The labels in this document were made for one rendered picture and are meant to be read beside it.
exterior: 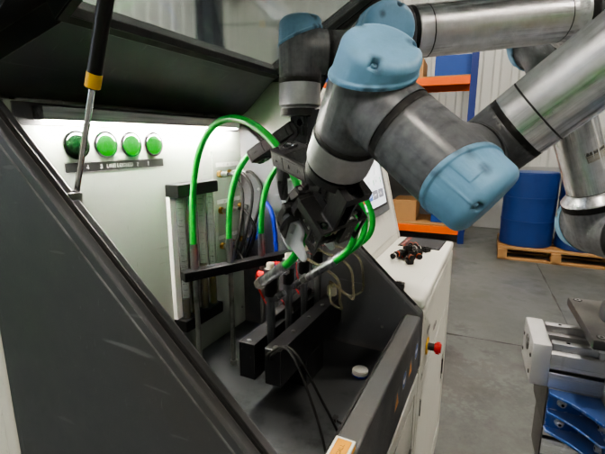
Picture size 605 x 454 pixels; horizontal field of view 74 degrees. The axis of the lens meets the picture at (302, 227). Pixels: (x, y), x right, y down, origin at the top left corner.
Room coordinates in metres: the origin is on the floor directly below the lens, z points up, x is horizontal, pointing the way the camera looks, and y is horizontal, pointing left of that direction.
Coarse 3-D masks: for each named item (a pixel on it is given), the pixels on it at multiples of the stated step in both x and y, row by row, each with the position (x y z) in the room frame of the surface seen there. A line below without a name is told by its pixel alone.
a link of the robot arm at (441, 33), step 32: (384, 0) 0.60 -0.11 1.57; (480, 0) 0.65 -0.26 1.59; (512, 0) 0.65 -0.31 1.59; (544, 0) 0.65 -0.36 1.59; (576, 0) 0.66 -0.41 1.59; (416, 32) 0.62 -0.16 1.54; (448, 32) 0.63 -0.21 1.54; (480, 32) 0.64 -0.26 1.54; (512, 32) 0.65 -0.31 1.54; (544, 32) 0.66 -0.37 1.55
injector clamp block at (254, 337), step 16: (320, 304) 0.96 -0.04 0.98; (336, 304) 1.00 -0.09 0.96; (304, 320) 0.87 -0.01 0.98; (320, 320) 0.90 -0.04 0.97; (336, 320) 1.00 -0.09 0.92; (256, 336) 0.79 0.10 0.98; (288, 336) 0.79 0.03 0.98; (304, 336) 0.83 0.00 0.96; (320, 336) 0.90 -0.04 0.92; (240, 352) 0.77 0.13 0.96; (256, 352) 0.76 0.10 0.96; (288, 352) 0.76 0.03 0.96; (304, 352) 0.83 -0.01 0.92; (320, 352) 0.90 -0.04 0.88; (240, 368) 0.77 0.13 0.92; (256, 368) 0.76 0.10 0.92; (272, 368) 0.73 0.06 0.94; (288, 368) 0.76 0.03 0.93; (320, 368) 0.90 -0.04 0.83; (272, 384) 0.74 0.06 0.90
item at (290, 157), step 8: (280, 144) 0.57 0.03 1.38; (288, 144) 0.56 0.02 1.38; (296, 144) 0.56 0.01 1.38; (304, 144) 0.57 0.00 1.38; (272, 152) 0.56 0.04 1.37; (280, 152) 0.55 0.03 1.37; (288, 152) 0.55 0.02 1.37; (296, 152) 0.54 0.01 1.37; (304, 152) 0.54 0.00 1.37; (272, 160) 0.57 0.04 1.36; (280, 160) 0.55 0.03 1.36; (288, 160) 0.53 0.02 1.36; (296, 160) 0.51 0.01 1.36; (304, 160) 0.51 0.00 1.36; (280, 168) 0.56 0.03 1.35; (288, 168) 0.53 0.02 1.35; (296, 168) 0.51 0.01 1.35; (304, 168) 0.49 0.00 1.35; (296, 176) 0.52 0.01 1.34; (304, 176) 0.50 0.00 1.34; (312, 184) 0.49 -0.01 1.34
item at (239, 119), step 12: (216, 120) 0.77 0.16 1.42; (228, 120) 0.75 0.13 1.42; (240, 120) 0.71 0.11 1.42; (252, 120) 0.70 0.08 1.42; (204, 132) 0.81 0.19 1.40; (264, 132) 0.67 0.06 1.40; (204, 144) 0.83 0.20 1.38; (276, 144) 0.64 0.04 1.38; (192, 168) 0.86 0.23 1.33; (192, 180) 0.86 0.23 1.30; (300, 180) 0.61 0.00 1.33; (192, 192) 0.86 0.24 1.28; (192, 204) 0.87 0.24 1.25; (192, 216) 0.87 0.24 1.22; (192, 228) 0.87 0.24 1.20; (192, 240) 0.87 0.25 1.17; (288, 264) 0.62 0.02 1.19
